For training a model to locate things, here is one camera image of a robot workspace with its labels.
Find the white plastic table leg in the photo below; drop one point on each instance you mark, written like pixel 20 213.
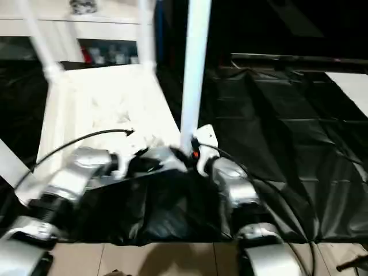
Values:
pixel 43 46
pixel 195 57
pixel 11 166
pixel 146 34

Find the black glossy mat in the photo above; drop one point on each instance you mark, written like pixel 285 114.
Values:
pixel 273 129

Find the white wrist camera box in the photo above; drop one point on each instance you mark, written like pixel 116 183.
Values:
pixel 207 135
pixel 126 165

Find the grey robot foot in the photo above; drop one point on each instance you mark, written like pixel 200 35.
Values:
pixel 115 272

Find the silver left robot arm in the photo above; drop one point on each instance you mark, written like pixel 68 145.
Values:
pixel 83 164

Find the black metal table frame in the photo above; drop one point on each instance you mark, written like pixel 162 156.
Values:
pixel 350 263

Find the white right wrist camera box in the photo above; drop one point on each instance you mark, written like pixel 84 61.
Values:
pixel 207 135

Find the white sideboard surface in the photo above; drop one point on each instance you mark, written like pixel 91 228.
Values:
pixel 353 89

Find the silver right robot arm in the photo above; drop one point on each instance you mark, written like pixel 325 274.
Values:
pixel 244 192

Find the black bundle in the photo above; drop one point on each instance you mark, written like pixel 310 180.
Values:
pixel 83 5

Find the white glass-door cabinet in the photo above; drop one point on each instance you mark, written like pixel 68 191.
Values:
pixel 100 27

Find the white plastic table top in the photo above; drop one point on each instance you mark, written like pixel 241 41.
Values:
pixel 100 95

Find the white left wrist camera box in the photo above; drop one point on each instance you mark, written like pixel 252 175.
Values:
pixel 126 165

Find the red white ceramic figure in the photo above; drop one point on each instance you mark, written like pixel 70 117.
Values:
pixel 84 54

